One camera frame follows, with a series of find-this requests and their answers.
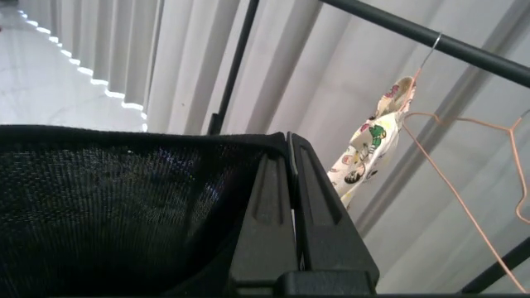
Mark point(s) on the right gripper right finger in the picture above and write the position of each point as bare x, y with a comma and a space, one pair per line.
335, 256

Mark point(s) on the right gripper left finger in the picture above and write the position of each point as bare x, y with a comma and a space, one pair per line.
265, 248

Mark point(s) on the cream printed garment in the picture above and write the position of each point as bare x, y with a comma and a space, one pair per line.
368, 153

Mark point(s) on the black garment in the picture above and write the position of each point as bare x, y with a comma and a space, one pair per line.
103, 207

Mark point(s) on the pink clothes hanger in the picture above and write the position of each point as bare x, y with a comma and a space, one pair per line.
511, 131
430, 51

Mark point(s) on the black clothes rack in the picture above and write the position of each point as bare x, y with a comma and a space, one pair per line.
476, 51

